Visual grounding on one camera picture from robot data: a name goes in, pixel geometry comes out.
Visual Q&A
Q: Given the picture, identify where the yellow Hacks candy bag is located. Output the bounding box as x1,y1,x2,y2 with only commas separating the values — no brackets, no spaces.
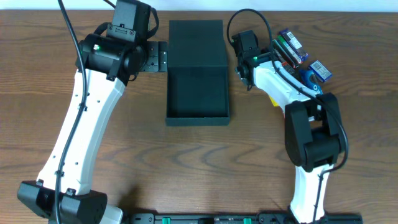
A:
269,96,279,107

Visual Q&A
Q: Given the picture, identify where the dark green box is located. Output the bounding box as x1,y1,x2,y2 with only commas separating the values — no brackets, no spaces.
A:
165,20,230,126

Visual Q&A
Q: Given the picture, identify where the black red snack packet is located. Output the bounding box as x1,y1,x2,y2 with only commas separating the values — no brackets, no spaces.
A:
254,49,295,75

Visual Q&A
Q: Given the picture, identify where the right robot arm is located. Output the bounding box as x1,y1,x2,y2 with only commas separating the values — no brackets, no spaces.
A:
228,30,348,223

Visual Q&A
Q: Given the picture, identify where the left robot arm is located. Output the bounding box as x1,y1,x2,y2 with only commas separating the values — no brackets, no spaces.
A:
17,0,167,224

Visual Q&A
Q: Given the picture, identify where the blue Oreo cookie pack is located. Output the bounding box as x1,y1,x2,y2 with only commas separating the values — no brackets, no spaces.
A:
298,69,323,95

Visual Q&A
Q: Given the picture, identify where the green chocolate bar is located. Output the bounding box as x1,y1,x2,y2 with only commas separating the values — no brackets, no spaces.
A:
273,36,302,68

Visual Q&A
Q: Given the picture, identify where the dark blue chocolate bar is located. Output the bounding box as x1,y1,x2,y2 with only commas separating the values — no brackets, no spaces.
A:
279,28,308,61

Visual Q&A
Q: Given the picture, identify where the small blue box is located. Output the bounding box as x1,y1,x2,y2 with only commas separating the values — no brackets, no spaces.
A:
308,60,333,83

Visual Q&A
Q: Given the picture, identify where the right black cable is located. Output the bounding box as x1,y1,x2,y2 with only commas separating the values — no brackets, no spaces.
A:
226,8,349,224

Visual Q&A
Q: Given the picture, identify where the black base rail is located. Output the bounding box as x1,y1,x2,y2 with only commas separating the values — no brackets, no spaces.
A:
124,212,364,224

